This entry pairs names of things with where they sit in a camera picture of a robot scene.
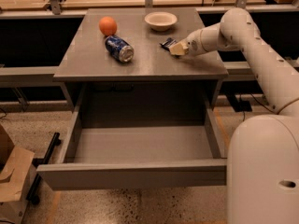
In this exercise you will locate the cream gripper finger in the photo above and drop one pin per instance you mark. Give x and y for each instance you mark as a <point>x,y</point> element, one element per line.
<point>179,49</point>

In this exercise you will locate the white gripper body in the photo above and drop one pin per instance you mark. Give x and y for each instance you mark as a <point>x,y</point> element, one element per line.
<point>192,43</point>

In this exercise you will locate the dark blue rxbar wrapper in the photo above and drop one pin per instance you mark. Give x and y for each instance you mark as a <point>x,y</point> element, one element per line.
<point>168,43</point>

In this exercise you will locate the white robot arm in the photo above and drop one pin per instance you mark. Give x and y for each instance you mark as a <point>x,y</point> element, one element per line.
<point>263,155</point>

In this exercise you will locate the grey drawer cabinet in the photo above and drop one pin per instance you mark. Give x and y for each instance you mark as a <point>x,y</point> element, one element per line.
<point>153,89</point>

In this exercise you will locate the open grey top drawer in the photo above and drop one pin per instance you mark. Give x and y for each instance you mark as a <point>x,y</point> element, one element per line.
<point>138,158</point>

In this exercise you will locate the white bowl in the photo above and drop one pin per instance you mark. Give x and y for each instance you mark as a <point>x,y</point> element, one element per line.
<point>160,21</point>

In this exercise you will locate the blue soda can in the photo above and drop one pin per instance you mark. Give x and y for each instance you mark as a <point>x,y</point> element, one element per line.
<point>119,49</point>

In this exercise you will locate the orange fruit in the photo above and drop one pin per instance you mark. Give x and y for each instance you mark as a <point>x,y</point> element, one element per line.
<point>108,26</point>

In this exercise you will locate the brown cardboard box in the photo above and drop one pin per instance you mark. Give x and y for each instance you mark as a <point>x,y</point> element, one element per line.
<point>16,164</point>

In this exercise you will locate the grey long bench rail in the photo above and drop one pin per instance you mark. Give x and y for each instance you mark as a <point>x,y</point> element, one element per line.
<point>42,76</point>

